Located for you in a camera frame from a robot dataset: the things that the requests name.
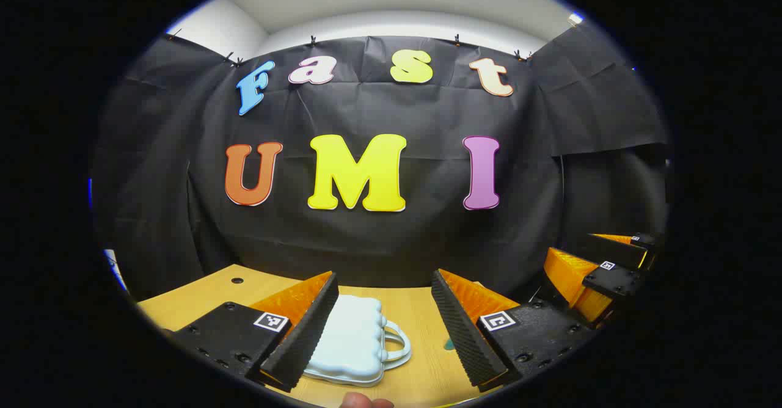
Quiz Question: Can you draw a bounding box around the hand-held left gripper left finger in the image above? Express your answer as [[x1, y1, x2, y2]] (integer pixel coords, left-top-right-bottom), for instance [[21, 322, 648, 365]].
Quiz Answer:
[[174, 272, 340, 392]]

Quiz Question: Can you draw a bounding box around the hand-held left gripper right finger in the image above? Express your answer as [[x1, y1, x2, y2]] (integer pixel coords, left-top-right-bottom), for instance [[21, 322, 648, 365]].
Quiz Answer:
[[431, 269, 596, 392]]

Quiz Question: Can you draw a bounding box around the light blue suitcase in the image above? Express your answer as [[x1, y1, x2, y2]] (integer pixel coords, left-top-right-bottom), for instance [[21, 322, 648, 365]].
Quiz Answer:
[[304, 295, 412, 388]]

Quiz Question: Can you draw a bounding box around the black backdrop cloth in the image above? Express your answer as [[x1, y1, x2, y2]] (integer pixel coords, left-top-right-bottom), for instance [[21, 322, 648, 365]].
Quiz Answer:
[[92, 20, 670, 302]]

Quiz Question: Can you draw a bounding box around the white panel with dark shapes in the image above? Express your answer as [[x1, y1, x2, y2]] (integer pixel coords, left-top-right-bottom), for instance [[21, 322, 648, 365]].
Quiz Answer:
[[103, 249, 128, 291]]

